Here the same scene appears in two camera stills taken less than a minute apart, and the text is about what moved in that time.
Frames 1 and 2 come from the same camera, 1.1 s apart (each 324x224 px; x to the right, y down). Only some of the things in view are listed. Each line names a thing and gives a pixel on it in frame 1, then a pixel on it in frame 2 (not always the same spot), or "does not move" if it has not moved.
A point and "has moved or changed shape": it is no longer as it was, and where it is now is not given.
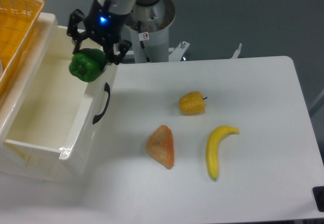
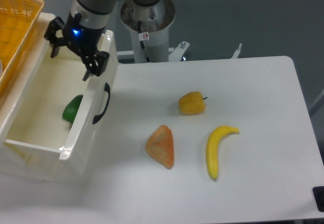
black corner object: [318, 194] does not move
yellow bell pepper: [192, 103] does not move
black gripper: [104, 25] to [85, 40]
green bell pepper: [87, 64] has moved or changed shape
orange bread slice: [160, 146] does not move
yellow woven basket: [18, 14] does not move
